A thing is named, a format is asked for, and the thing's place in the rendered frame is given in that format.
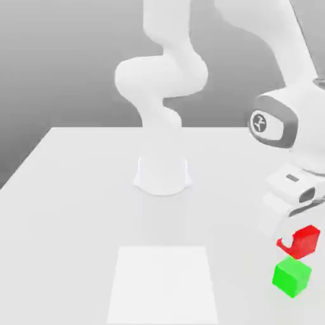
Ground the small red cube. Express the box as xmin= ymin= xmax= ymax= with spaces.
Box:
xmin=275 ymin=224 xmax=321 ymax=260

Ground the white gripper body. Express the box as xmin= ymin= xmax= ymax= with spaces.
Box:
xmin=262 ymin=193 xmax=325 ymax=230

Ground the small green cube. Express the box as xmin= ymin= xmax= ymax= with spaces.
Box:
xmin=272 ymin=255 xmax=312 ymax=299

